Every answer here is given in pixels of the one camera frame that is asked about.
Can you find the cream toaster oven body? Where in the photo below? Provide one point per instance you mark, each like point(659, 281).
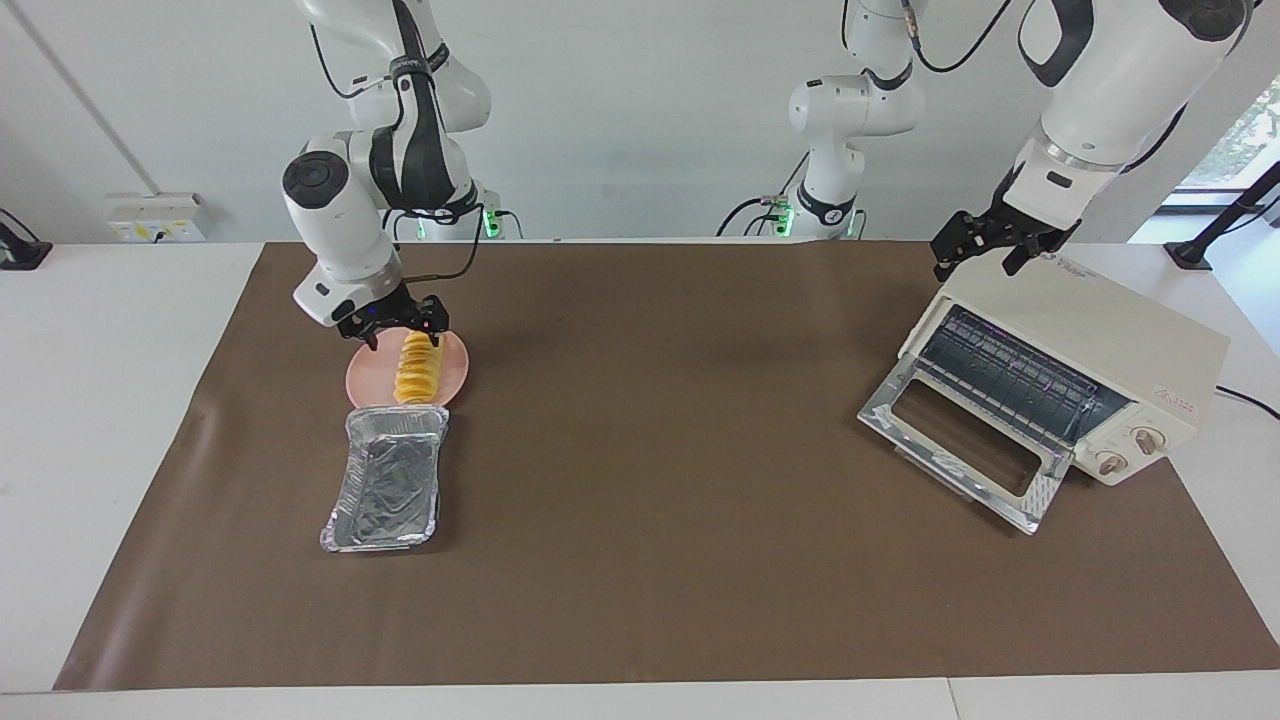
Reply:
point(1100, 320)

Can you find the silver foil tray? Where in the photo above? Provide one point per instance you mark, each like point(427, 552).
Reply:
point(385, 490)

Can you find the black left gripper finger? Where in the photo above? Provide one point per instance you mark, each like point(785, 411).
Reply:
point(952, 246)
point(1020, 260)

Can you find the black table clamp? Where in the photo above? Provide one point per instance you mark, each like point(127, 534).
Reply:
point(20, 255)

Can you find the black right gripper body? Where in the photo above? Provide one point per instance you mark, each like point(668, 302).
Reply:
point(392, 306)

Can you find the pink round plate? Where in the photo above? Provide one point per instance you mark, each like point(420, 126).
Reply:
point(368, 385)

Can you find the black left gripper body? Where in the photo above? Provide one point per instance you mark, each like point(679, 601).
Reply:
point(1030, 228)

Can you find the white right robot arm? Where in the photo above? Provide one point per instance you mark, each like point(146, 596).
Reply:
point(340, 235)

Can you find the cream oven knob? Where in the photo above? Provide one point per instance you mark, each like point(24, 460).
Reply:
point(1148, 439)
point(1110, 463)

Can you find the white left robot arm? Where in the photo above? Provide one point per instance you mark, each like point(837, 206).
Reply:
point(1120, 80)

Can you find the brown table mat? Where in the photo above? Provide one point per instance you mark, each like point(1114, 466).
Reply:
point(640, 560)

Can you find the window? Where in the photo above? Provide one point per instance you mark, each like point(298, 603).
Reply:
point(1245, 140)

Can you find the metal oven rack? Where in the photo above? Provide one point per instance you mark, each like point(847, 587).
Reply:
point(1010, 375)

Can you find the silver glass oven door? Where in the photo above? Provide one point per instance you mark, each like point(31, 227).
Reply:
point(960, 435)

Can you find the yellow twisted bread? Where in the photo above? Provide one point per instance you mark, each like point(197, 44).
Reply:
point(418, 375)

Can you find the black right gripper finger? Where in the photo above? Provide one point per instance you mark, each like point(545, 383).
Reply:
point(434, 322)
point(368, 338)

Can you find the white wall socket box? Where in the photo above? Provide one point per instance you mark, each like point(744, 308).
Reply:
point(160, 218)

